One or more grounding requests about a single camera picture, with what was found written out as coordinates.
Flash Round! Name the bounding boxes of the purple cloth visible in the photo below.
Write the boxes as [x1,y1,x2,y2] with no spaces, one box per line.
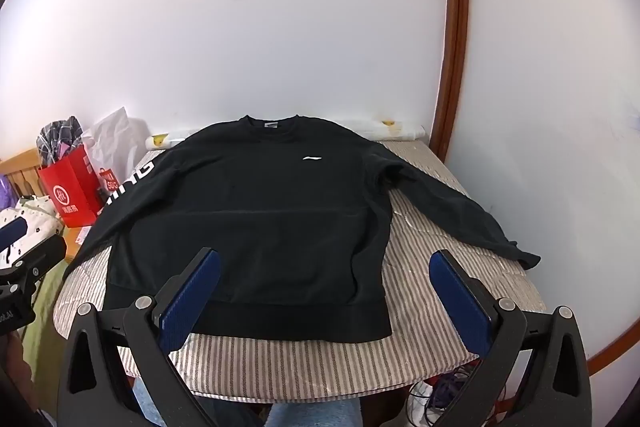
[0,174,18,210]

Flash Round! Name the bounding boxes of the brown wooden door frame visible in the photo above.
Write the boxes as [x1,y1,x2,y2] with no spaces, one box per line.
[431,0,473,158]

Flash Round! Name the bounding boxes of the person's blue jeans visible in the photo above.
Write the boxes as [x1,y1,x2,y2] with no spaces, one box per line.
[132,372,363,427]

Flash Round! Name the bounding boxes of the brown wooden skirting board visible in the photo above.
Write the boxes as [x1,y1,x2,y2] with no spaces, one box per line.
[585,304,640,378]

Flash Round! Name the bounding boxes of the plaid cloth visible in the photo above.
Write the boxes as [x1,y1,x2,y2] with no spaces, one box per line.
[35,116,85,168]

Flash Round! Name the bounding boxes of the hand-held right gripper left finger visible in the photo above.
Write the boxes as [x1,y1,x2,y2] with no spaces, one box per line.
[56,247,222,427]

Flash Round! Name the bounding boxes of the green bed sheet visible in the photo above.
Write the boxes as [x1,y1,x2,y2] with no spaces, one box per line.
[20,257,76,388]

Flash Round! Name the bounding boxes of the rolled white yellow-print bedding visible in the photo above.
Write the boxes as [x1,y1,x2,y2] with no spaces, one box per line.
[142,116,428,150]

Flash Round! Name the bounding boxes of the white dotted cloth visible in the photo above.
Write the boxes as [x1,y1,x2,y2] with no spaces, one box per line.
[0,194,66,253]

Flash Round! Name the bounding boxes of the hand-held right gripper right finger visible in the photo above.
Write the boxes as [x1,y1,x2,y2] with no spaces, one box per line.
[428,249,593,427]

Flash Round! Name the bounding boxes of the large red paper bag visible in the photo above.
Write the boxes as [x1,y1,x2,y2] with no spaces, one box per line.
[37,144,108,229]

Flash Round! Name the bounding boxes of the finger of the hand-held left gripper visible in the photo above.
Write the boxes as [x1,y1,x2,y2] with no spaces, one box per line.
[0,216,29,250]
[0,236,67,280]

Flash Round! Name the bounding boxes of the white plastic bag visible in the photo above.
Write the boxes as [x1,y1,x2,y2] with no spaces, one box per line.
[80,107,151,178]

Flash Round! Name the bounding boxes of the black sweatshirt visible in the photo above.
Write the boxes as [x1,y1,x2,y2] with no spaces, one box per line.
[62,113,542,343]

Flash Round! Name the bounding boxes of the small red paper bag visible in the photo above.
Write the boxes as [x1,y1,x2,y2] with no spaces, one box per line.
[96,167,121,208]

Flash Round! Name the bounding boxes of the orange box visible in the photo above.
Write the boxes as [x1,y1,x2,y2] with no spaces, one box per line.
[64,226,98,264]

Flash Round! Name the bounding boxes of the striped mattress pad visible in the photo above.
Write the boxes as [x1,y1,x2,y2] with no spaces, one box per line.
[52,139,548,405]

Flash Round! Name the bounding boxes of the tangle of cables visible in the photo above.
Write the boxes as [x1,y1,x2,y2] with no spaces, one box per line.
[405,364,506,427]

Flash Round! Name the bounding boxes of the wooden headboard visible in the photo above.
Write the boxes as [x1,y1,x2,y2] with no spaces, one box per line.
[0,148,43,202]

